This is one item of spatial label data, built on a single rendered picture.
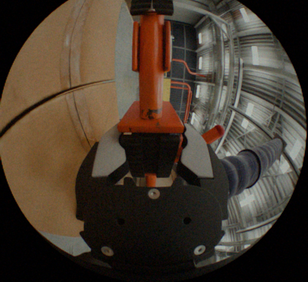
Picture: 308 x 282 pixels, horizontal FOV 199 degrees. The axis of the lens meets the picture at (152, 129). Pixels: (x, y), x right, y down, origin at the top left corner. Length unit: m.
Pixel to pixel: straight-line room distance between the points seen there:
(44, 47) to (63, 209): 0.22
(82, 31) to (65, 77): 0.10
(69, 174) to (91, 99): 0.15
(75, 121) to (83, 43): 0.15
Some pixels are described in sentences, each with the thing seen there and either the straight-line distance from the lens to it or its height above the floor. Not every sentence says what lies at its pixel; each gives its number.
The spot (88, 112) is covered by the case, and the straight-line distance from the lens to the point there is 0.20.
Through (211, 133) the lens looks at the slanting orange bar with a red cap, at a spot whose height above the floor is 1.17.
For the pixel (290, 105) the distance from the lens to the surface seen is 5.22.
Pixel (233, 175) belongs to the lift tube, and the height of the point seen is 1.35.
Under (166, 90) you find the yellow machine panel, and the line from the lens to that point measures 7.44.
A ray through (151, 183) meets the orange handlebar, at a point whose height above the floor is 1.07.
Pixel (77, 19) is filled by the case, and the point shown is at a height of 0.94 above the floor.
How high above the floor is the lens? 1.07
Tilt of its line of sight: 1 degrees up
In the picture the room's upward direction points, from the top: 91 degrees clockwise
